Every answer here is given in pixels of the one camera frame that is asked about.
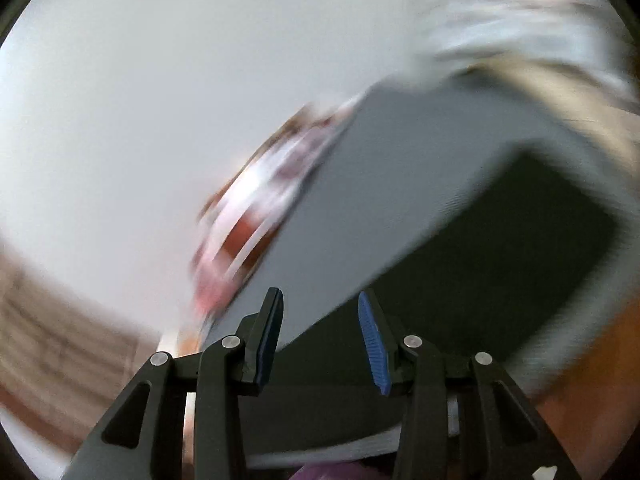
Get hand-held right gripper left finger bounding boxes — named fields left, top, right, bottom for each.
left=64, top=287, right=285, bottom=480

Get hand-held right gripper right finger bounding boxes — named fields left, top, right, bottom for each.
left=357, top=290, right=583, bottom=480

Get black pants with orange lining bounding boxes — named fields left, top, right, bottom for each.
left=237, top=150, right=621, bottom=458

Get purple patterned cloth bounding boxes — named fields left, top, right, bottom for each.
left=290, top=460, right=401, bottom=480

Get checkered white brown pillow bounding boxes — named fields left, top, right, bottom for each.
left=190, top=95, right=366, bottom=331

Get grey mesh mattress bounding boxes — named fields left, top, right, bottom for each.
left=205, top=77, right=640, bottom=461

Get wooden slatted headboard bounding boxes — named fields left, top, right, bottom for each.
left=0, top=240, right=161, bottom=441

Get white floral cloth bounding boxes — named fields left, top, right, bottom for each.
left=415, top=0, right=640, bottom=111

